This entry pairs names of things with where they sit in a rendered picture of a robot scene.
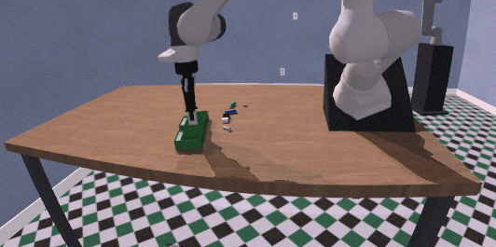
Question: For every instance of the green three-compartment bin rack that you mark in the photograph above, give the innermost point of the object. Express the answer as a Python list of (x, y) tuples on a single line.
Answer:
[(187, 134)]

